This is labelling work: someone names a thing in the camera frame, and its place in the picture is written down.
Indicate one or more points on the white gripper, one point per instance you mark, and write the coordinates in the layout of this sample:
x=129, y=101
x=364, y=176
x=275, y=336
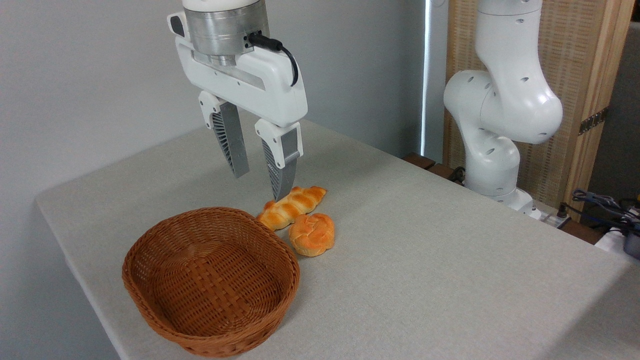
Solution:
x=260, y=85

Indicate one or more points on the round knotted bread roll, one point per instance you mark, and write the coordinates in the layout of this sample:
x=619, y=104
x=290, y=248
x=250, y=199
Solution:
x=312, y=235

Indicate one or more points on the long braided bread loaf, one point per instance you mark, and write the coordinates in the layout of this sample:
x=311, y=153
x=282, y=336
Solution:
x=292, y=204

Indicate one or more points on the brown wicker basket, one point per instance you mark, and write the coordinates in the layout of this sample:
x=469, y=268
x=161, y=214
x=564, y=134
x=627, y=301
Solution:
x=210, y=280

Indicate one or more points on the grey table cloth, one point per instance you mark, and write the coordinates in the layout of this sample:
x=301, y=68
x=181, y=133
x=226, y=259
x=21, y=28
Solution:
x=425, y=280

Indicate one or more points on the white power strip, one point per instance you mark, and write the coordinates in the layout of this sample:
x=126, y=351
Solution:
x=550, y=217

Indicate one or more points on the metal screen hinge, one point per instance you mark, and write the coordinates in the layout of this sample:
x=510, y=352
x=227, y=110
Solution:
x=594, y=120

